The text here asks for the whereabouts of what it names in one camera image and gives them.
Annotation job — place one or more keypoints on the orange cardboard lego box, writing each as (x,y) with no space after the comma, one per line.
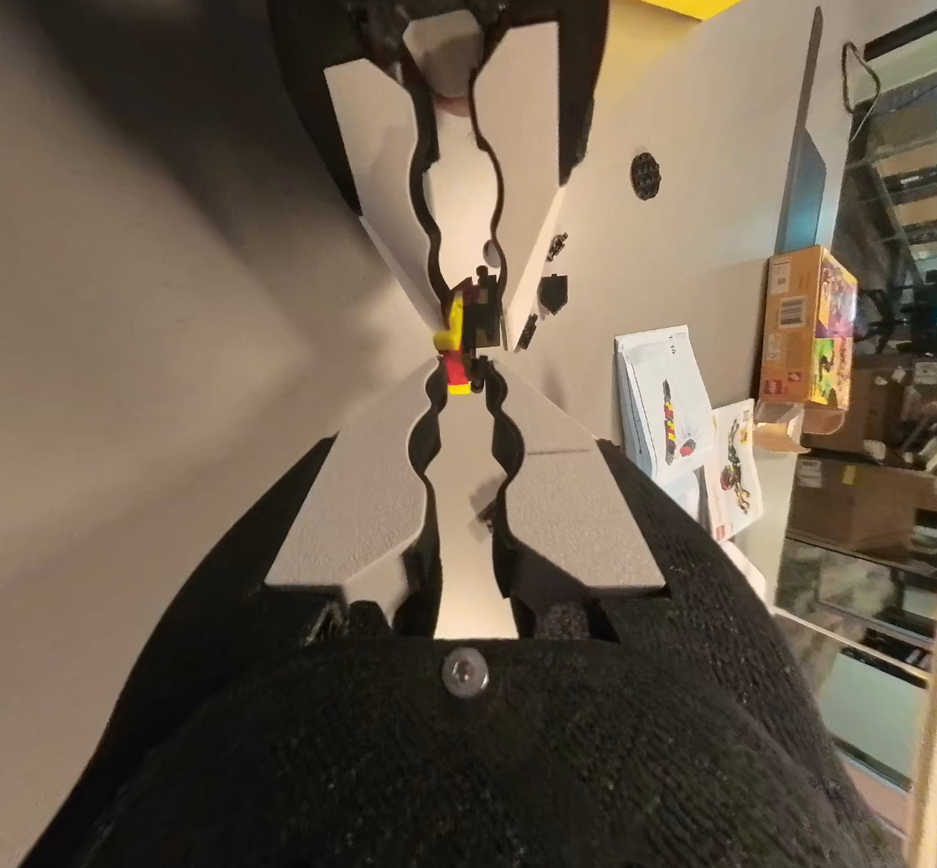
(798,319)

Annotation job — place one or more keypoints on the small black yellow lego assembly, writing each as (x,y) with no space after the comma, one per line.
(457,341)

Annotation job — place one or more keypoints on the closed instruction booklet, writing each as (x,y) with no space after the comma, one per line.
(736,472)

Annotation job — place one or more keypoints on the black round lego plate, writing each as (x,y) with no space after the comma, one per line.
(645,176)

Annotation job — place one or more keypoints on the open instruction booklet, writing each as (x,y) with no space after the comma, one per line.
(659,392)

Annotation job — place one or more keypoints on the dark teal desk pad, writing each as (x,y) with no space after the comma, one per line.
(805,172)

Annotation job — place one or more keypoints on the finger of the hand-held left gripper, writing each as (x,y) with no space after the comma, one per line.
(380,150)
(531,114)

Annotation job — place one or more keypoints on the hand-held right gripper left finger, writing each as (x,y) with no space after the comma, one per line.
(344,509)

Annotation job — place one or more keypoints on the grey round lego tile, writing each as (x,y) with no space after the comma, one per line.
(492,251)

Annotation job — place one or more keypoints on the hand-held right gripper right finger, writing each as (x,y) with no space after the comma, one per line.
(585,516)

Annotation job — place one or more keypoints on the person's left hand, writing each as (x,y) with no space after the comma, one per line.
(450,105)

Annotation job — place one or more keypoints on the black lego slope piece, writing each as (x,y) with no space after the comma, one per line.
(554,295)

